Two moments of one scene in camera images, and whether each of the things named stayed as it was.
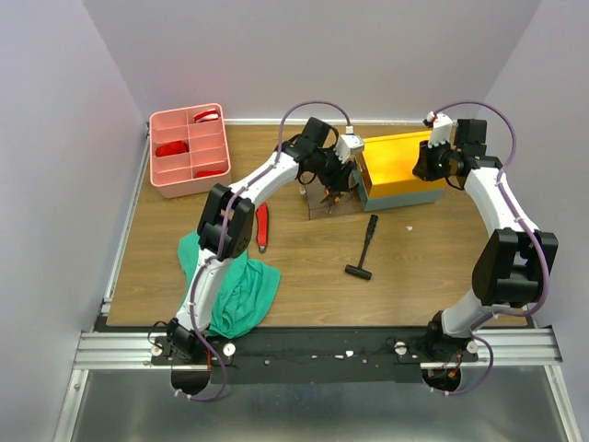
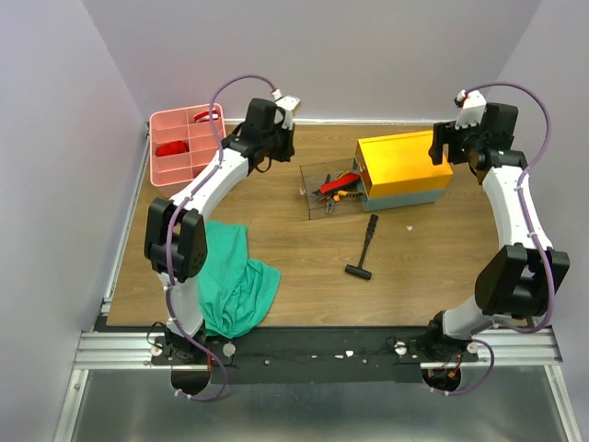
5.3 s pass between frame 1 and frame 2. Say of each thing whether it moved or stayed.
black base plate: stayed
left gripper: moved
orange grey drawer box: stayed
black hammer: stayed
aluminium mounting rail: stayed
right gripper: moved
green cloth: stayed
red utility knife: moved
